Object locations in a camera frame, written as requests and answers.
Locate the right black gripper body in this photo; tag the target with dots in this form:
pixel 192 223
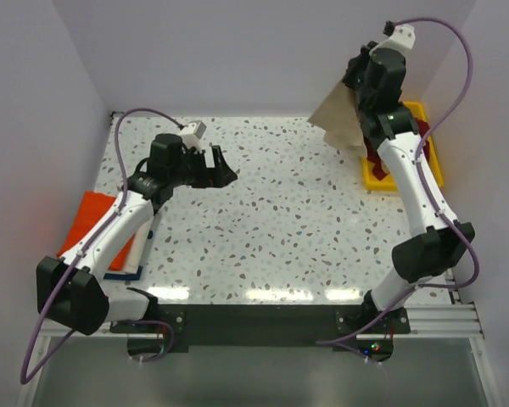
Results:
pixel 354 77

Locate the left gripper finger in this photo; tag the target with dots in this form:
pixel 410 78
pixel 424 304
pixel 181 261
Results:
pixel 222 174
pixel 203 165

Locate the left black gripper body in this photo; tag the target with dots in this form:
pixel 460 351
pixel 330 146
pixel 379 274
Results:
pixel 188 172

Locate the beige t shirt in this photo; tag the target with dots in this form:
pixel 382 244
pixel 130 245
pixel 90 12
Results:
pixel 337 116

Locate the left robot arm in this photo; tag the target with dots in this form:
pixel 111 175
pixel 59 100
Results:
pixel 69 288

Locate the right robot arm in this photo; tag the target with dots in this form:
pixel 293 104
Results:
pixel 438 239

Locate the dark red t shirt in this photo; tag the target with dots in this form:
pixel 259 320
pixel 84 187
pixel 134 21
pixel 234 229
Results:
pixel 379 171

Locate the orange folded t shirt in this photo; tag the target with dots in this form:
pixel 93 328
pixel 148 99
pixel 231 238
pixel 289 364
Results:
pixel 93 207

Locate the white folded t shirt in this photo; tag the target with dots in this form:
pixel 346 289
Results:
pixel 137 246

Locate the yellow plastic tray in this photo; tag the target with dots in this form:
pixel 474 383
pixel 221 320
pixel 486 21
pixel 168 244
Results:
pixel 388 184

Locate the blue folded t shirt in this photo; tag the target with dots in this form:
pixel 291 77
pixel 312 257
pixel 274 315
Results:
pixel 119 275

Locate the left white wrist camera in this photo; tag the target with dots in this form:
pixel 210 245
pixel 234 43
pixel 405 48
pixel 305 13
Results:
pixel 192 134

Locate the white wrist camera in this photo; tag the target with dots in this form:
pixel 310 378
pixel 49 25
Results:
pixel 192 134
pixel 399 37

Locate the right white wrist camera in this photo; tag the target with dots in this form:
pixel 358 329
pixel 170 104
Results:
pixel 399 37

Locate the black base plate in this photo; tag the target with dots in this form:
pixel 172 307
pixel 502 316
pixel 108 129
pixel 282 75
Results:
pixel 245 325

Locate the aluminium frame rail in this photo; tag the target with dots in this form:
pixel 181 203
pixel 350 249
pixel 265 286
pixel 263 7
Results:
pixel 425 321

